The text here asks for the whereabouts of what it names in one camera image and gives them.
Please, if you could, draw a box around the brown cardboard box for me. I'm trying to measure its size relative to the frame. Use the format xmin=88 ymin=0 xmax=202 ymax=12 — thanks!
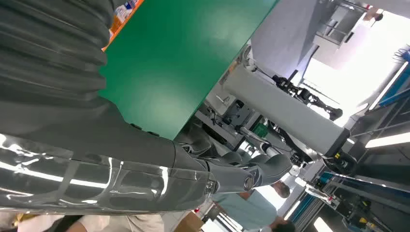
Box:
xmin=174 ymin=211 xmax=205 ymax=232

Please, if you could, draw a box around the small brown knob object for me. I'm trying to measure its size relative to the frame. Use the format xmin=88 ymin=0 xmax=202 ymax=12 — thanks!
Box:
xmin=364 ymin=4 xmax=384 ymax=22

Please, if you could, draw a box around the white shelf cabinet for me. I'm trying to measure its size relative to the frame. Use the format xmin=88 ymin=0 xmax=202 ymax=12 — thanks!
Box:
xmin=313 ymin=4 xmax=366 ymax=49

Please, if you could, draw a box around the grey machine base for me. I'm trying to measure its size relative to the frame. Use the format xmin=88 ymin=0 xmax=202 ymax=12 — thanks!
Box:
xmin=195 ymin=83 xmax=257 ymax=151

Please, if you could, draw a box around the person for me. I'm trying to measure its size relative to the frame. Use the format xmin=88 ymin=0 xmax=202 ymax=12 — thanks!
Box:
xmin=0 ymin=213 xmax=164 ymax=232
xmin=211 ymin=180 xmax=295 ymax=232

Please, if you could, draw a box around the blue framed rack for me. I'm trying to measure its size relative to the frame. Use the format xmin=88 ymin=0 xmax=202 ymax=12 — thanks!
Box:
xmin=368 ymin=48 xmax=410 ymax=111

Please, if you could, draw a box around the blue framed conveyor machine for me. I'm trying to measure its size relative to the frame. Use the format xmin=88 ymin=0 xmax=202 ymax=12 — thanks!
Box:
xmin=281 ymin=171 xmax=410 ymax=232

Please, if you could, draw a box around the pale grey cylindrical column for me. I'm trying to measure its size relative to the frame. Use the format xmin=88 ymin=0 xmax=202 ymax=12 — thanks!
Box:
xmin=222 ymin=64 xmax=351 ymax=158

